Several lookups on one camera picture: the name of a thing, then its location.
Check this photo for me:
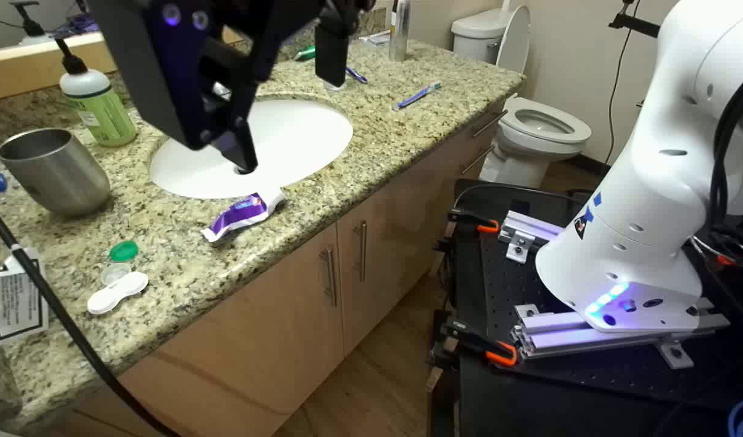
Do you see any short aluminium rail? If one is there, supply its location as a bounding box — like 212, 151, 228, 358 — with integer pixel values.
501, 208, 565, 265

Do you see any wooden vanity cabinet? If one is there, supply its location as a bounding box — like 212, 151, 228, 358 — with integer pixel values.
28, 96, 512, 437

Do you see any white oval sink basin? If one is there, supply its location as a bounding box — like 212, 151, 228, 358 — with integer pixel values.
147, 96, 355, 202

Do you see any white oblong case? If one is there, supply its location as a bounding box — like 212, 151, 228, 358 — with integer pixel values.
84, 269, 153, 318

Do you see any purple toothpaste tube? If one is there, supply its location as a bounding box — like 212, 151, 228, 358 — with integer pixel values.
198, 188, 288, 248

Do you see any white toilet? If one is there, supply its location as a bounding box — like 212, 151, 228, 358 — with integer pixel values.
452, 3, 595, 189

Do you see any thick black cable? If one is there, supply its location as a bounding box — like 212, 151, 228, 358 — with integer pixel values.
0, 193, 179, 437

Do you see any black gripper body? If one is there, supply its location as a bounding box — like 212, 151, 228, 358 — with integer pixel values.
88, 0, 377, 153

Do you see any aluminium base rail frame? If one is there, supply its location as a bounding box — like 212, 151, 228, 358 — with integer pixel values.
512, 301, 730, 372

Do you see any black robot cart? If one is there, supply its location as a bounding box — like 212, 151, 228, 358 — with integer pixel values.
429, 180, 743, 437

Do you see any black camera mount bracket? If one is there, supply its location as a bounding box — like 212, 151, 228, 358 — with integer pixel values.
606, 0, 662, 40

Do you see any green soap pump bottle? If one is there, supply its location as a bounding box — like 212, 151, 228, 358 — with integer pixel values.
50, 34, 140, 151

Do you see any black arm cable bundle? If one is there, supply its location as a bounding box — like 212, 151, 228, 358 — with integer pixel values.
707, 69, 743, 223

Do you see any stainless steel cup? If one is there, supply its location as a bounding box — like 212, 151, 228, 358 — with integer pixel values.
0, 127, 113, 218

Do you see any metal cabinet door handle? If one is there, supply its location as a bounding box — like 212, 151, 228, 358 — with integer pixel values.
319, 242, 342, 310
351, 218, 371, 284

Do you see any orange black clamp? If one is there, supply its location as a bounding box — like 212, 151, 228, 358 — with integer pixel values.
445, 318, 521, 372
446, 206, 503, 238

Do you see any wood framed wall mirror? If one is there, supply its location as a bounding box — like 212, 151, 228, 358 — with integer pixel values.
0, 0, 118, 105

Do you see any white printed tag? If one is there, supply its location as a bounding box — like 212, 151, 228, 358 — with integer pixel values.
0, 245, 50, 349

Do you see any small green capped bottle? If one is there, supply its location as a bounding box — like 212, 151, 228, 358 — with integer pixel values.
102, 238, 140, 287

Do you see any blue toothbrush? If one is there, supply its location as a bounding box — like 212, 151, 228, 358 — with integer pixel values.
394, 81, 445, 115

